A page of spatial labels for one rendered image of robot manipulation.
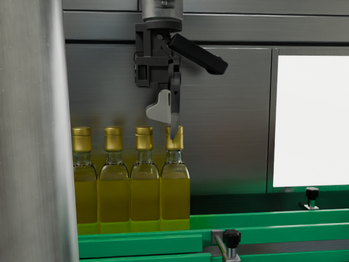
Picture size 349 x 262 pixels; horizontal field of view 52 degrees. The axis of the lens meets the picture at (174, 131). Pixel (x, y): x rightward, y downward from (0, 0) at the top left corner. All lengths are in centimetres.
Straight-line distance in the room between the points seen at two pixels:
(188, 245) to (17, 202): 54
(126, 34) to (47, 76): 64
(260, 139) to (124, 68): 35
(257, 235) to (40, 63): 62
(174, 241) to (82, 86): 38
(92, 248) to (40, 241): 50
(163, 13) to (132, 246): 42
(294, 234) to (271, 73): 35
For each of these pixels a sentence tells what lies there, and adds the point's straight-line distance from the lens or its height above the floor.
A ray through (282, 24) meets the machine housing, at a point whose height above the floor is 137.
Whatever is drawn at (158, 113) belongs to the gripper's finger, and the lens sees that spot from 66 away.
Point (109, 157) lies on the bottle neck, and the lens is 69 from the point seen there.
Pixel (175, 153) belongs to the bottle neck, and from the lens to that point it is 69.
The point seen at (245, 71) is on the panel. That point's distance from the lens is 84.
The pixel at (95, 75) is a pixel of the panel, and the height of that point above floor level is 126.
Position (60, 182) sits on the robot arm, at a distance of 20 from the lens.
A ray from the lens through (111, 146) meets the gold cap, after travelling 68.
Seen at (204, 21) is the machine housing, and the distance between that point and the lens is 84.
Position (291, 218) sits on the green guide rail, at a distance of 85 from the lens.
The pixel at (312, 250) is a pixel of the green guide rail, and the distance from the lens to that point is 81.
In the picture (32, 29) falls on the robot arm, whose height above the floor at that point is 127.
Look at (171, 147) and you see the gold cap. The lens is 68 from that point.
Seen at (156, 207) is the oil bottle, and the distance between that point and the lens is 70.
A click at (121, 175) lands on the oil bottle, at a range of 68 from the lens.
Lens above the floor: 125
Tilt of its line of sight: 8 degrees down
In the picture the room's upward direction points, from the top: straight up
